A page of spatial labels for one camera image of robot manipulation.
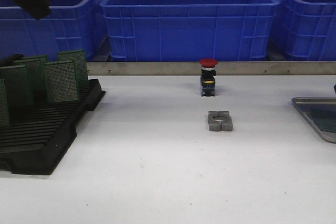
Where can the green perforated board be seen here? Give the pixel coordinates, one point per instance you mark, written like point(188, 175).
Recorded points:
point(80, 64)
point(5, 120)
point(42, 59)
point(60, 81)
point(324, 119)
point(18, 86)

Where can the green perforated board front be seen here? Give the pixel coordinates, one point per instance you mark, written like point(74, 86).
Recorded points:
point(324, 119)

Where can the green perforated board mid left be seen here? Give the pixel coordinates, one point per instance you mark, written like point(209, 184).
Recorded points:
point(36, 76)

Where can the black slotted board rack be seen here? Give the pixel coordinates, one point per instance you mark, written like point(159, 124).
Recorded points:
point(39, 136)

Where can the silver metal tray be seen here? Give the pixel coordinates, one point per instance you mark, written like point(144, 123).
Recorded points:
point(303, 106)

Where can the blue plastic bin left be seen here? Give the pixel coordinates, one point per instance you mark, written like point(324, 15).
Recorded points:
point(71, 25)

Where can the blue plastic bin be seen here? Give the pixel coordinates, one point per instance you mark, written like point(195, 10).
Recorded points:
point(304, 30)
point(188, 30)
point(71, 25)

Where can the blue plastic bin centre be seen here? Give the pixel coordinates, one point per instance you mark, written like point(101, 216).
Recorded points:
point(188, 30)

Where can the red emergency stop button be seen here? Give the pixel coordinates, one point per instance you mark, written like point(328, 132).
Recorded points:
point(207, 80)

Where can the grey metal clamp block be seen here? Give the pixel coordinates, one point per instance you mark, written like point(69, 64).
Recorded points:
point(219, 121)

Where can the blue plastic bin right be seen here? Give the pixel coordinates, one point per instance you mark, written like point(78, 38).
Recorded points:
point(304, 30)

